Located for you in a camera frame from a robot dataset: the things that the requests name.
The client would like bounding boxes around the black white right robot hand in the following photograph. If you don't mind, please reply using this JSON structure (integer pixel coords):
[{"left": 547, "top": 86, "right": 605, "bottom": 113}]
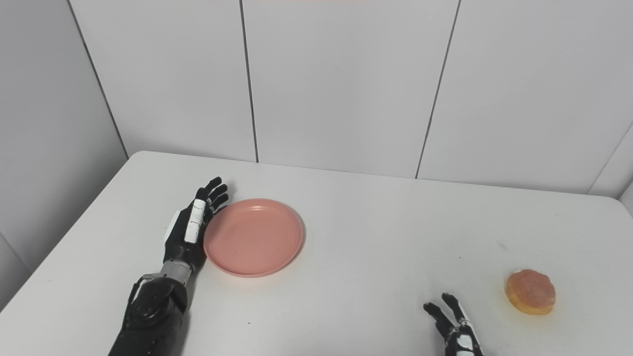
[{"left": 423, "top": 293, "right": 485, "bottom": 356}]

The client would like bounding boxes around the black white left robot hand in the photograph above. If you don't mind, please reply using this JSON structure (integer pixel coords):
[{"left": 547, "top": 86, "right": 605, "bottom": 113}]
[{"left": 163, "top": 177, "right": 229, "bottom": 272}]

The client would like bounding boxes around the pink round plate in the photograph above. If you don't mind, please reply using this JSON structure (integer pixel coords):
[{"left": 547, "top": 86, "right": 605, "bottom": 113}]
[{"left": 203, "top": 198, "right": 305, "bottom": 278}]

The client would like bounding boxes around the orange cream puff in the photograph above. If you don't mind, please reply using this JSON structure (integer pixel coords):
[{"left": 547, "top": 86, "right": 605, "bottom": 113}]
[{"left": 505, "top": 269, "right": 557, "bottom": 316}]

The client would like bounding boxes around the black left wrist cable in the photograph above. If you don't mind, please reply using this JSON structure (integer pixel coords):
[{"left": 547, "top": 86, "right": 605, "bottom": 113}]
[{"left": 128, "top": 274, "right": 160, "bottom": 303}]

